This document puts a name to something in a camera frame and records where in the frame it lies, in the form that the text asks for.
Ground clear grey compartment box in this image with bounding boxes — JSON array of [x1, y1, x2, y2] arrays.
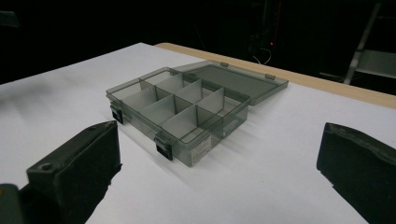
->
[[105, 60, 290, 168]]

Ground metal stand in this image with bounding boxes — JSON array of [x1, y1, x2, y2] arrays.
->
[[319, 2, 396, 86]]

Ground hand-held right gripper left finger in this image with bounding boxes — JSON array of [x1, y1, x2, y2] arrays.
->
[[19, 120, 123, 224]]

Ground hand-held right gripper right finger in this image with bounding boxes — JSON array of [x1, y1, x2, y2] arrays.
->
[[316, 121, 396, 224]]

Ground white cable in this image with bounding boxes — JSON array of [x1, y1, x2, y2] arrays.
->
[[251, 47, 273, 65]]

